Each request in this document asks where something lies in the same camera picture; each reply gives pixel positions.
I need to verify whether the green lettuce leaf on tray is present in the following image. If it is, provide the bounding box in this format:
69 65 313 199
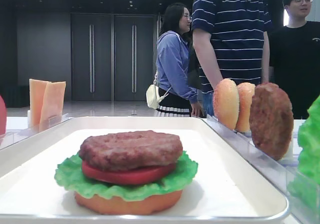
54 150 199 201

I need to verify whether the red tomato slice on tray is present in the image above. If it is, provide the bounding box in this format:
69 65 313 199
81 161 176 185

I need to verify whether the standing red tomato slice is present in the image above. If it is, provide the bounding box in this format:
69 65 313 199
0 96 7 135

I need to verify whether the left sesame bun top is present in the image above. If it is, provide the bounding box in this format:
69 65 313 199
213 79 240 130

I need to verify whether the standing green lettuce leaf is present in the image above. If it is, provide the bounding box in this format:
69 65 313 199
288 98 320 208

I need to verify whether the white rectangular serving tray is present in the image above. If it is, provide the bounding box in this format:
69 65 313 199
0 117 290 223

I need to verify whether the dark double door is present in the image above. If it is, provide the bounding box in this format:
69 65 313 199
71 14 157 101

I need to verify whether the woman in blue hoodie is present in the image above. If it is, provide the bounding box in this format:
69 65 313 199
146 3 204 117

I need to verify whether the right bun top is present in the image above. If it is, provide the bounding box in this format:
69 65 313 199
235 82 255 132

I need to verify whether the left long clear acrylic rail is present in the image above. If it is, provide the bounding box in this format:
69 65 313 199
0 114 70 150

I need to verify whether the bun bottom under lettuce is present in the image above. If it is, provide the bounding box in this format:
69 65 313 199
74 190 183 215

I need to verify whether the right long clear acrylic rail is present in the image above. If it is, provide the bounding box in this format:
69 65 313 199
206 115 320 223

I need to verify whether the thick brown meat patty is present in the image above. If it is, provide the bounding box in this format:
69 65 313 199
249 83 294 160

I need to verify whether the man in black t-shirt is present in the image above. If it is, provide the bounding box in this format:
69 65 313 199
269 0 320 119

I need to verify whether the thin brown meat patty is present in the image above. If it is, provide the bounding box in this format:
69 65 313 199
78 130 183 171

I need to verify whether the long clear acrylic rail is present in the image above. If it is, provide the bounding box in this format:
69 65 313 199
206 115 320 223
0 114 70 150

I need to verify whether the man in striped polo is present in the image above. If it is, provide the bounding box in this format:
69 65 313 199
191 0 272 116

